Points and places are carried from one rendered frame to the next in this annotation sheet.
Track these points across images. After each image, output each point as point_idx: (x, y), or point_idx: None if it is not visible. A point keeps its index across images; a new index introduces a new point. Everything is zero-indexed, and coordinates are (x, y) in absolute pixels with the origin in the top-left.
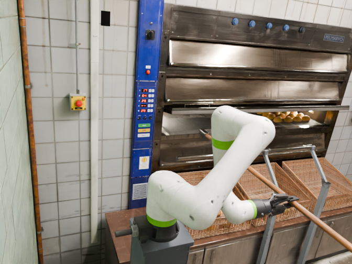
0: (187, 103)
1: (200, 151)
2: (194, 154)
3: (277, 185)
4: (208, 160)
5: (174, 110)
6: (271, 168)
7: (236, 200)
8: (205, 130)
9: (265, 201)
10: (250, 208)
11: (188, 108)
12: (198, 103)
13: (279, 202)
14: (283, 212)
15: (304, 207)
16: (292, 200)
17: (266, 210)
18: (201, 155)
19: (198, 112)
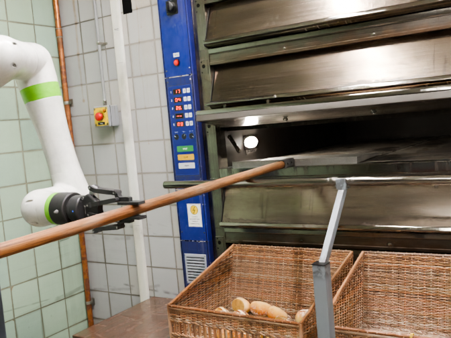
0: (229, 103)
1: (296, 206)
2: (284, 211)
3: (325, 252)
4: (307, 223)
5: (198, 113)
6: (334, 218)
7: (43, 188)
8: (298, 159)
9: (76, 196)
10: (43, 198)
11: (222, 108)
12: (248, 101)
13: (100, 202)
14: (115, 229)
15: (114, 210)
16: (123, 202)
17: (68, 208)
18: (201, 181)
19: (238, 114)
